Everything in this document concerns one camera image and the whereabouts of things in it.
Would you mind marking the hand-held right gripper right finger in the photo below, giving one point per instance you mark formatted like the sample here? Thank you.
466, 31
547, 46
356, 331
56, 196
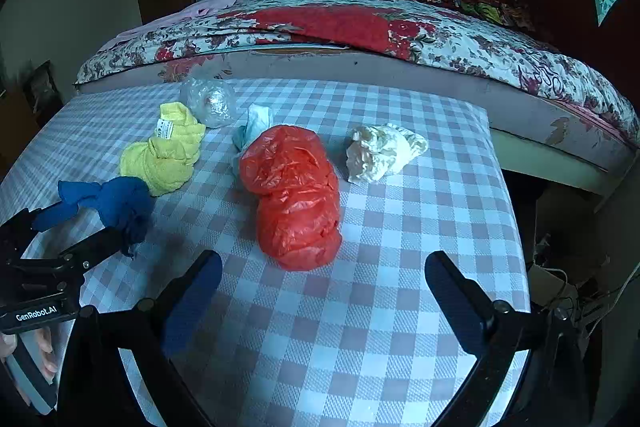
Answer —
455, 307

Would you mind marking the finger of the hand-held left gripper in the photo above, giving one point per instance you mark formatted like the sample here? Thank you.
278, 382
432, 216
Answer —
15, 227
95, 249

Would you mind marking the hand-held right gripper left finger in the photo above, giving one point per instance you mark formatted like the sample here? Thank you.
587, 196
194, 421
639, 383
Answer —
192, 302

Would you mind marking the blue cloth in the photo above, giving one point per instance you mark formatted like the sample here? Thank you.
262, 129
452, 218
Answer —
120, 204

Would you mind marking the yellow cloth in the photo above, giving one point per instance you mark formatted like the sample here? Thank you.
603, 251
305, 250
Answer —
160, 157

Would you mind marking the red plastic bag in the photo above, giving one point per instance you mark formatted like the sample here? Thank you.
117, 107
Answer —
290, 202

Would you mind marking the clear plastic bag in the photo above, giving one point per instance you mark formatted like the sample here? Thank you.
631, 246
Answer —
210, 102

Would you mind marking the person's left hand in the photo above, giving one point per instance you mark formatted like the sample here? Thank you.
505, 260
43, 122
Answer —
47, 352

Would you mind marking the checkered tablecloth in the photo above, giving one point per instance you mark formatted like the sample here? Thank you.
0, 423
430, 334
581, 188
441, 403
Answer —
375, 282

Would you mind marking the cardboard box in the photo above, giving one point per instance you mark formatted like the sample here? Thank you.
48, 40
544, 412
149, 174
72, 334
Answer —
547, 279

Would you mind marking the floral bed sheet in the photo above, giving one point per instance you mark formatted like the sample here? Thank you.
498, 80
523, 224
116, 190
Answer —
475, 42

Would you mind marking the white wooden bed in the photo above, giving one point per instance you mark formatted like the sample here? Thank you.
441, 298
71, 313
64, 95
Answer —
350, 62

